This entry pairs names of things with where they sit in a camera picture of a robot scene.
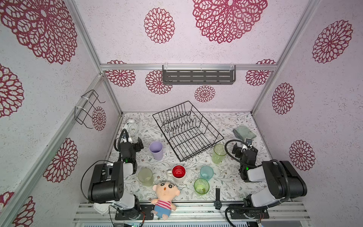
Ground black wire dish rack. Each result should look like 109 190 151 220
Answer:
153 101 224 162

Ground teal plastic cup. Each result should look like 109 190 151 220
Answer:
200 166 214 181

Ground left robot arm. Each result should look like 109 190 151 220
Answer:
88 138 144 219

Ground bright green short cup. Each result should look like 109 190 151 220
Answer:
194 178 210 195

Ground white alarm clock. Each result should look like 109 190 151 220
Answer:
124 119 139 136

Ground white mug red inside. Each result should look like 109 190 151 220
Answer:
167 165 186 183

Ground green folded cloth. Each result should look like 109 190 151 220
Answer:
233 125 256 141

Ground black wristwatch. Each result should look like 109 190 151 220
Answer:
214 188 222 210

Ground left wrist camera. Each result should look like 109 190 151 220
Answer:
122 135 133 143

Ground plush doll striped shirt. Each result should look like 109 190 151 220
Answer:
151 181 181 220

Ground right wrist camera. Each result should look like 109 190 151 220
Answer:
243 138 253 149

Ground tall light green cup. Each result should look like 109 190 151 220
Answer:
212 144 226 164

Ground grey wall shelf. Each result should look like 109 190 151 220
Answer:
162 65 236 85

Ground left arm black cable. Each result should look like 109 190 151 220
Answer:
80 128 129 203

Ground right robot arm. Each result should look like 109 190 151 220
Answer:
224 140 307 219

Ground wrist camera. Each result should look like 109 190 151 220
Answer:
243 138 253 149
122 135 133 143

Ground black wire wall basket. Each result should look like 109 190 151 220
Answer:
74 89 106 131

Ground lilac plastic cup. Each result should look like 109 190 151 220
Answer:
149 141 164 161

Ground frosted pale green cup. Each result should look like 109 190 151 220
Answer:
138 168 154 186

